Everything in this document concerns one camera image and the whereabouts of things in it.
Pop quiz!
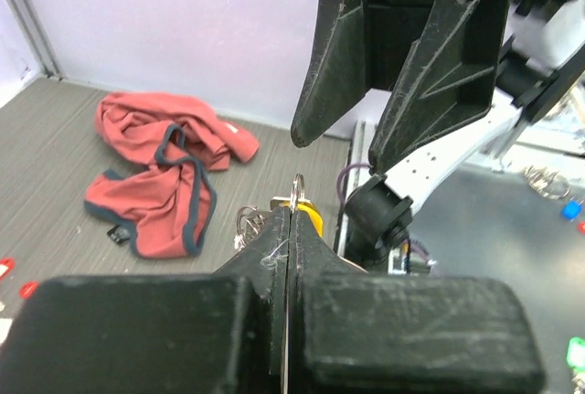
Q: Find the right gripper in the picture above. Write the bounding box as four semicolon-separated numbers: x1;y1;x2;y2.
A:
291;0;512;174

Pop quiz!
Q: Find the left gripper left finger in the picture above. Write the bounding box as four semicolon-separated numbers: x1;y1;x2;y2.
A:
1;208;291;393

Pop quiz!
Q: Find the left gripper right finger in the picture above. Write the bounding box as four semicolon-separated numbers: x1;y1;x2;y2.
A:
288;211;546;393

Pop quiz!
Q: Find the keyring with red tag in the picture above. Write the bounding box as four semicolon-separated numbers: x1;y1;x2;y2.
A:
234;174;306;250

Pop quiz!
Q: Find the key with yellow tag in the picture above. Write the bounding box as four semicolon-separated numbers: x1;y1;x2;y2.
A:
296;199;324;237

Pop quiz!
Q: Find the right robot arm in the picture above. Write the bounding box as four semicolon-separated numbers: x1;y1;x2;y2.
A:
291;0;584;274

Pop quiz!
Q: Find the crumpled red shirt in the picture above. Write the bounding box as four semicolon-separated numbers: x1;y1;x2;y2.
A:
84;92;260;259

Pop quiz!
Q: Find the far key with red tag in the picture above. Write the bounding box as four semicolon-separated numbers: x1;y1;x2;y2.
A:
0;258;15;280

